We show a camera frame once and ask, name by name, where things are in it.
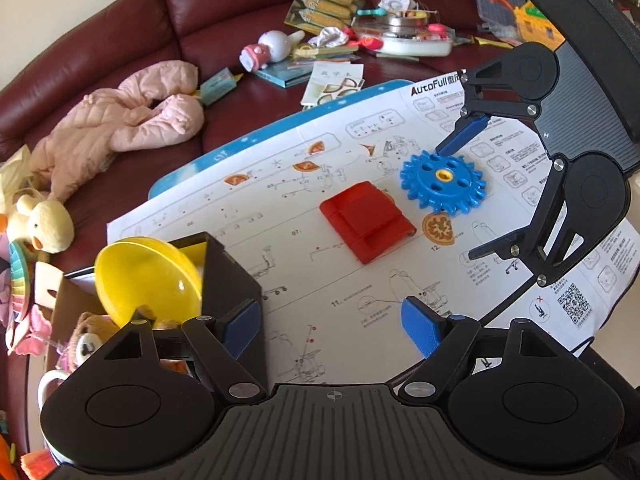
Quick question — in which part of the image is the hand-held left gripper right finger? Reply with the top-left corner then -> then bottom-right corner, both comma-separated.
397,295 -> 558,406

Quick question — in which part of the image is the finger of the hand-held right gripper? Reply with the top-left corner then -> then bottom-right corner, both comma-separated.
434,51 -> 545,157
468,156 -> 589,286

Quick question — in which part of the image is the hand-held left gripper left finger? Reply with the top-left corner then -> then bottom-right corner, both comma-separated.
100,297 -> 268,406

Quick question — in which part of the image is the black box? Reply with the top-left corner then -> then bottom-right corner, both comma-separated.
65,232 -> 268,391

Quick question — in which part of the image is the blue plastic gear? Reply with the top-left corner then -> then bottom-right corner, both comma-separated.
399,150 -> 488,218

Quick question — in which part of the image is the yellow plastic toy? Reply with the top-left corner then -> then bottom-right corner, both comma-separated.
514,2 -> 567,52

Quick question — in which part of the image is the white tray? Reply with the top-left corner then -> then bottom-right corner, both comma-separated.
372,35 -> 454,57

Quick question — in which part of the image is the yellow plastic bowl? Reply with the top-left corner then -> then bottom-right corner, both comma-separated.
95,237 -> 204,331

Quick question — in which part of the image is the red plastic block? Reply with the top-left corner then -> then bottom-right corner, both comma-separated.
320,181 -> 417,266

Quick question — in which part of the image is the metal bowl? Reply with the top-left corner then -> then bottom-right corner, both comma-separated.
382,10 -> 432,37

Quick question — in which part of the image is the clear plastic case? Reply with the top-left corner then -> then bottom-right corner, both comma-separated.
471,0 -> 532,37

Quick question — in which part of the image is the white printed card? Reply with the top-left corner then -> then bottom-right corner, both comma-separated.
301,61 -> 366,109

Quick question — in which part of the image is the brown bear plush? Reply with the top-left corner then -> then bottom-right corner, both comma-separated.
65,312 -> 121,367

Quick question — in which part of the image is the white instruction sheet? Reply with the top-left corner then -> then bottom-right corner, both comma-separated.
106,77 -> 640,386

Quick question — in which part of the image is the cardboard box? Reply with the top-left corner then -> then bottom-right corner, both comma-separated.
32,262 -> 108,356

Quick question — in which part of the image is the teal book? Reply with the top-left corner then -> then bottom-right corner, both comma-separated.
252,57 -> 321,89

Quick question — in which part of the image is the corn package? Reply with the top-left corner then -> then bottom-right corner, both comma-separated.
284,0 -> 367,37

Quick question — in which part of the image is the white mug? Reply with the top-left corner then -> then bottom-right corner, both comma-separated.
37,367 -> 76,466

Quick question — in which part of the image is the white and pink rabbit toy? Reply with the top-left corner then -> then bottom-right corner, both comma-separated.
240,30 -> 306,72

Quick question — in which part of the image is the yellow duck plush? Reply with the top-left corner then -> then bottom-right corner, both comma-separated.
7,187 -> 76,256

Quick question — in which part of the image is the small teal carton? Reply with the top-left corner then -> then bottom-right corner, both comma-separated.
197,67 -> 245,107

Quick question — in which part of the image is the pink quilted jacket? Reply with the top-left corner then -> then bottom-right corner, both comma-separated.
27,60 -> 206,204

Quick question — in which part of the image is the dark red leather sofa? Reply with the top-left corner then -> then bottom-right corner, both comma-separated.
0,0 -> 551,461

